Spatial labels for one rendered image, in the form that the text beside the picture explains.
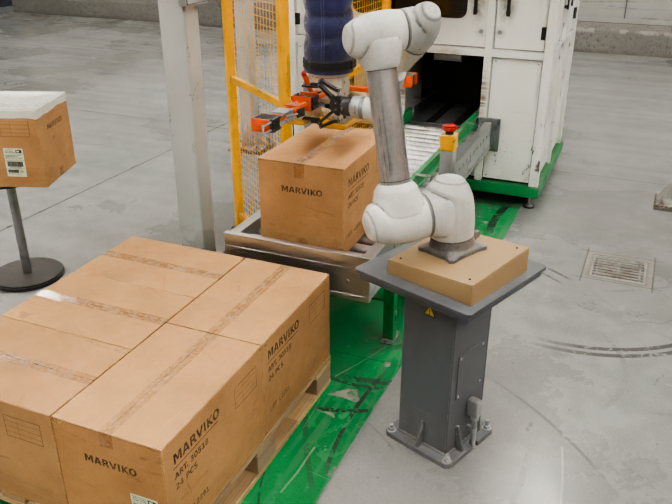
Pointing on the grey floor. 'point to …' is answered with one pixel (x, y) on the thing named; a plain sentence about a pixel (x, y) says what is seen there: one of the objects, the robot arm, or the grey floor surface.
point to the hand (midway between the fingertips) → (305, 102)
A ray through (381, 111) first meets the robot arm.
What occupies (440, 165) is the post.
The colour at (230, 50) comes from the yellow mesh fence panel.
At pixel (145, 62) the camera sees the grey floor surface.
